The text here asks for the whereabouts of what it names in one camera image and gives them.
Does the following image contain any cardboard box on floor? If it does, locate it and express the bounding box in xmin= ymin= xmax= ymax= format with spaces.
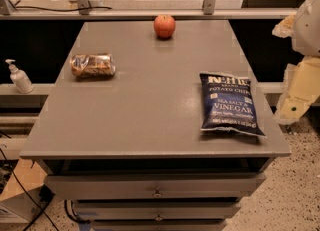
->
xmin=0 ymin=159 xmax=46 ymax=224

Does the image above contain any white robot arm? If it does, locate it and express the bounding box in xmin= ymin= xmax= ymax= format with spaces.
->
xmin=272 ymin=0 xmax=320 ymax=125

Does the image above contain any red apple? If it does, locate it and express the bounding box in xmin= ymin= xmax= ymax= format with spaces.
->
xmin=153 ymin=15 xmax=176 ymax=39

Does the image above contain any black cable on shelf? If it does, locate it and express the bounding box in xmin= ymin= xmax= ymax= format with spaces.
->
xmin=13 ymin=5 xmax=113 ymax=12

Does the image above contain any blue potato chip bag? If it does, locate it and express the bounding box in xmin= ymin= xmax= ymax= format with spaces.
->
xmin=199 ymin=73 xmax=265 ymax=136

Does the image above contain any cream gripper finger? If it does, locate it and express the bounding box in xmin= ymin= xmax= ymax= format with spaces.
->
xmin=275 ymin=56 xmax=320 ymax=124

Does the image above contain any white pump bottle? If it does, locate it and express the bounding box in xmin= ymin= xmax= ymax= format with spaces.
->
xmin=5 ymin=59 xmax=34 ymax=94

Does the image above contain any grey middle drawer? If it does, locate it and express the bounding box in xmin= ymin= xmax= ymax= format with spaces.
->
xmin=74 ymin=200 xmax=240 ymax=221

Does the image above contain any grey top drawer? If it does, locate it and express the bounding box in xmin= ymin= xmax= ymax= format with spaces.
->
xmin=45 ymin=173 xmax=266 ymax=200

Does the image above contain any grey bottom drawer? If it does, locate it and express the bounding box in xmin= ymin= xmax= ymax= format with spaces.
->
xmin=91 ymin=220 xmax=226 ymax=231

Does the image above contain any crushed brown soda can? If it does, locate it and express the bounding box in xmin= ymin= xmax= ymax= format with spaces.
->
xmin=70 ymin=53 xmax=116 ymax=78

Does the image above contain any grey drawer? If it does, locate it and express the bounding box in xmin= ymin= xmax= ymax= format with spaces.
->
xmin=45 ymin=173 xmax=266 ymax=200
xmin=74 ymin=200 xmax=240 ymax=221
xmin=91 ymin=220 xmax=226 ymax=231

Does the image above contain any black floor cable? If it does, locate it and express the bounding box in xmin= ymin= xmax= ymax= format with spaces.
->
xmin=0 ymin=148 xmax=61 ymax=231

